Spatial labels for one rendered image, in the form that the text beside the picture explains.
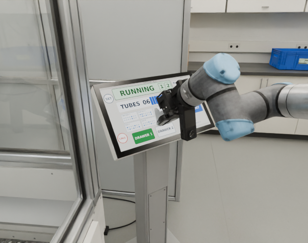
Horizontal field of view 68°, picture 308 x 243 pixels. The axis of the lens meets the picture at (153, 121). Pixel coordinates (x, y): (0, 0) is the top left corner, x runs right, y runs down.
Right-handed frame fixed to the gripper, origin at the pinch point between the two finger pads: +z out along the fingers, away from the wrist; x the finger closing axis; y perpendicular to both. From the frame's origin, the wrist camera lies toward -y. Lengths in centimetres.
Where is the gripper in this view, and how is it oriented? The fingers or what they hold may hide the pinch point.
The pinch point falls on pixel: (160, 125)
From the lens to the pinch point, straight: 79.8
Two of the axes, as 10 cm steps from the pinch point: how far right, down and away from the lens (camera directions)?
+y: -3.5, -9.2, 1.9
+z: -4.2, 3.4, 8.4
